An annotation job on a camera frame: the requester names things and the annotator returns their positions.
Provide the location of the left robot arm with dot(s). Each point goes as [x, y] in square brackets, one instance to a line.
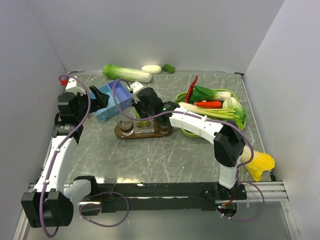
[49, 204]

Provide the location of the frosted clear glass cup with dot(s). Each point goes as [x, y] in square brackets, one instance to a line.
[125, 124]

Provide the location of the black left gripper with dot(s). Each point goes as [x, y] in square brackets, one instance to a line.
[101, 100]

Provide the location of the napa cabbage on table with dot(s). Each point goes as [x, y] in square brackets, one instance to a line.
[115, 72]

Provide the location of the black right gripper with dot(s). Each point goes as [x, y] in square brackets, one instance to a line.
[137, 106]

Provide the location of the purple drawer box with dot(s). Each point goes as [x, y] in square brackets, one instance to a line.
[123, 96]

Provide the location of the aluminium frame rail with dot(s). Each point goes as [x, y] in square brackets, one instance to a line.
[269, 191]

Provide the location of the dark glass cup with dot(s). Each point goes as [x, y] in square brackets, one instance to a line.
[164, 130]

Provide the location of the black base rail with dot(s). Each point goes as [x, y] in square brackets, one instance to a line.
[202, 196]

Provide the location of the brown wooden tray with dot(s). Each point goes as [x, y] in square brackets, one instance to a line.
[119, 135]

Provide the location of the yellow cabbage by arm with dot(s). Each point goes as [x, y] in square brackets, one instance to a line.
[260, 163]

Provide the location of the green toothpaste tube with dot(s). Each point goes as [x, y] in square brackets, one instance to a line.
[139, 124]
[147, 123]

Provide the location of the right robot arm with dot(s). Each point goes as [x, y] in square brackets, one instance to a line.
[227, 142]

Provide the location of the bok choy in basket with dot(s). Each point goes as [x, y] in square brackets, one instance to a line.
[200, 93]

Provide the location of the red chili pepper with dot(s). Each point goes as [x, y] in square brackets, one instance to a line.
[190, 90]

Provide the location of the teal drawer box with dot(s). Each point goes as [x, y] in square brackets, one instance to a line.
[99, 105]

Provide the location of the clear textured plastic holder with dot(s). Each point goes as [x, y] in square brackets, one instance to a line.
[144, 131]

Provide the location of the white celery stalk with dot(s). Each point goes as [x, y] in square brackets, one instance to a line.
[225, 114]

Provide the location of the napa cabbage in basket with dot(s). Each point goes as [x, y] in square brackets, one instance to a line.
[239, 116]

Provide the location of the white daikon radish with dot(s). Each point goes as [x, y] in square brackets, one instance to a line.
[156, 69]

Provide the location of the orange carrot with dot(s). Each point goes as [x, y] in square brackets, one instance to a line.
[209, 104]

